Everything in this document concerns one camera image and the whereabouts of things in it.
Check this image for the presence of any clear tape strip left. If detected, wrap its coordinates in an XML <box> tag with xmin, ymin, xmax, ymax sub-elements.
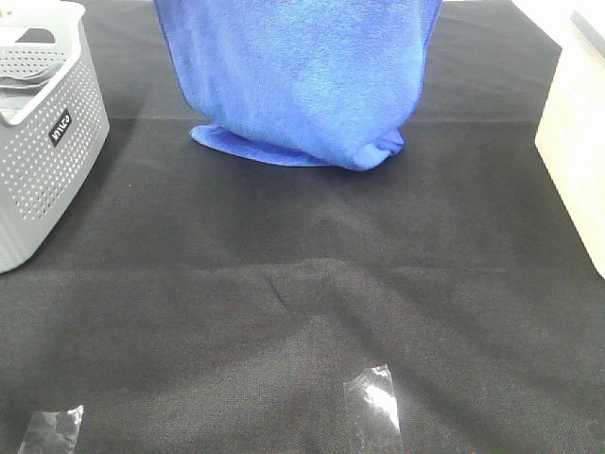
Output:
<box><xmin>18</xmin><ymin>405</ymin><xmax>84</xmax><ymax>454</ymax></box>

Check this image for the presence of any clear tape strip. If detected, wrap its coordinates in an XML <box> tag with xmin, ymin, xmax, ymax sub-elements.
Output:
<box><xmin>343</xmin><ymin>364</ymin><xmax>403</xmax><ymax>454</ymax></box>
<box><xmin>18</xmin><ymin>405</ymin><xmax>84</xmax><ymax>454</ymax></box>

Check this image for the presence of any grey perforated plastic basket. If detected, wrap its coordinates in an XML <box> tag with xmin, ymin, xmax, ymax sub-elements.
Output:
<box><xmin>1</xmin><ymin>1</ymin><xmax>110</xmax><ymax>272</ymax></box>

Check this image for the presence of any white box at right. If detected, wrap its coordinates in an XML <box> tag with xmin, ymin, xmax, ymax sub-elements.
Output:
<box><xmin>513</xmin><ymin>1</ymin><xmax>604</xmax><ymax>275</ymax></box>

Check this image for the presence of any clear tape strip centre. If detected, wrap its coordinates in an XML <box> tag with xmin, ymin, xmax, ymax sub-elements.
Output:
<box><xmin>343</xmin><ymin>364</ymin><xmax>403</xmax><ymax>454</ymax></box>

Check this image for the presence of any black fabric table mat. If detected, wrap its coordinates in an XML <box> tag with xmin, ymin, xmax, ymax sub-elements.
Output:
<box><xmin>1</xmin><ymin>1</ymin><xmax>604</xmax><ymax>453</ymax></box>

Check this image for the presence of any blue microfibre towel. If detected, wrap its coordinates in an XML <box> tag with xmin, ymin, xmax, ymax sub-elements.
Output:
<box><xmin>155</xmin><ymin>1</ymin><xmax>441</xmax><ymax>171</ymax></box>

